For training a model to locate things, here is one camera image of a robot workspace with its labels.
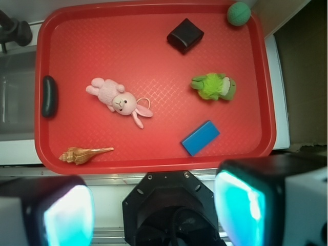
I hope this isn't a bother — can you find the brown cardboard panel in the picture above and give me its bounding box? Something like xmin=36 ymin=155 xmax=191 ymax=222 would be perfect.
xmin=274 ymin=1 xmax=327 ymax=152

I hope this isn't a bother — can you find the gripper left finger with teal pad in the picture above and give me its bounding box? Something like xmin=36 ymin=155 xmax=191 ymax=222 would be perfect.
xmin=1 ymin=176 xmax=95 ymax=245

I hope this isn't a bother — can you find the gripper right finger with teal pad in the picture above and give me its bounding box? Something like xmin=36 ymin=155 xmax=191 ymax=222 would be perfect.
xmin=214 ymin=153 xmax=327 ymax=245

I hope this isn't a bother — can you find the green plush animal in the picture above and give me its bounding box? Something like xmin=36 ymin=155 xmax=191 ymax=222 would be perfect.
xmin=190 ymin=73 xmax=236 ymax=101

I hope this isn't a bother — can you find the pink plush bunny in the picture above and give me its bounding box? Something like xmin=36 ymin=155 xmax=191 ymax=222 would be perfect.
xmin=86 ymin=77 xmax=153 ymax=129

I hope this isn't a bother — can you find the black rounded box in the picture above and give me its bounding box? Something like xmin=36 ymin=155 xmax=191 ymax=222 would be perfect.
xmin=167 ymin=18 xmax=204 ymax=54

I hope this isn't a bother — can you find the grey toy faucet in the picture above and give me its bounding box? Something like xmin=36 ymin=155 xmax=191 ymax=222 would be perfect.
xmin=1 ymin=10 xmax=33 ymax=54

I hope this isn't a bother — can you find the green textured ball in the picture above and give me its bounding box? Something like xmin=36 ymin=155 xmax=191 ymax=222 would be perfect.
xmin=227 ymin=2 xmax=251 ymax=27

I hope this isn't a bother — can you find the blue rectangular block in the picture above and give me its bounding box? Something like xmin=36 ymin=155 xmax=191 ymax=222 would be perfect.
xmin=181 ymin=120 xmax=220 ymax=156

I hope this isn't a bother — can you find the tan spiral seashell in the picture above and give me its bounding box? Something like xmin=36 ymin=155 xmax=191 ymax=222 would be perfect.
xmin=58 ymin=147 xmax=114 ymax=165

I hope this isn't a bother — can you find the dark oblong capsule case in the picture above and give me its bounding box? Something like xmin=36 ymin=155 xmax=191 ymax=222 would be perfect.
xmin=42 ymin=75 xmax=58 ymax=118

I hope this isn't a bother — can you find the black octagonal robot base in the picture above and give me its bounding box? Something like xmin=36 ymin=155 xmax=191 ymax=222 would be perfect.
xmin=122 ymin=171 xmax=226 ymax=245

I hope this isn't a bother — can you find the red plastic tray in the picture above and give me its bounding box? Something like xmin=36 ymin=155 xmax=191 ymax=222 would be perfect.
xmin=34 ymin=1 xmax=276 ymax=175

